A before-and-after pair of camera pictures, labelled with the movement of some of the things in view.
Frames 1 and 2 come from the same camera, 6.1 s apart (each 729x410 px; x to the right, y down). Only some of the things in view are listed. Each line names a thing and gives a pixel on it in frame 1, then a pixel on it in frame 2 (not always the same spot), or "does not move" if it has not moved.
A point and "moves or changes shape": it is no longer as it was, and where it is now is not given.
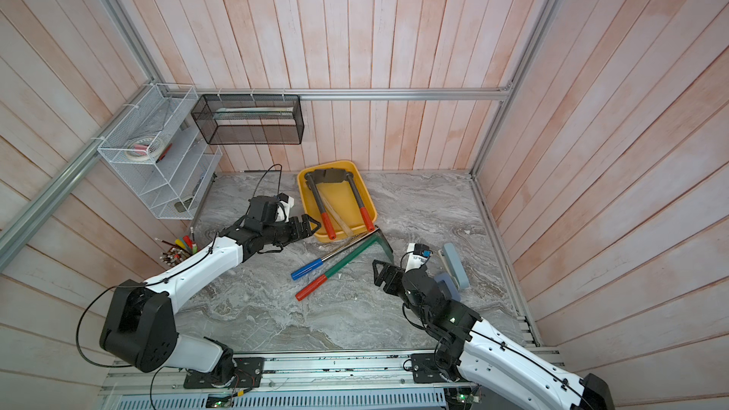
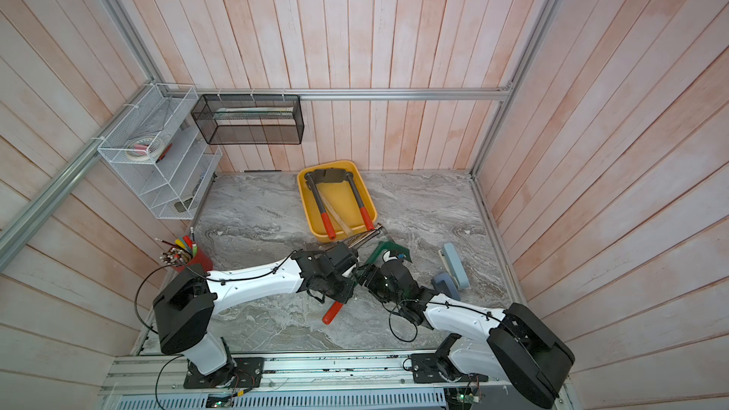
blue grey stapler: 443,276 does not move
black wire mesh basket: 251,119 does not move
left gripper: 307,232 → 346,292
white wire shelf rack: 156,145 does not move
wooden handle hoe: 334,214 does not move
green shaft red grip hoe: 377,238 moves or changes shape
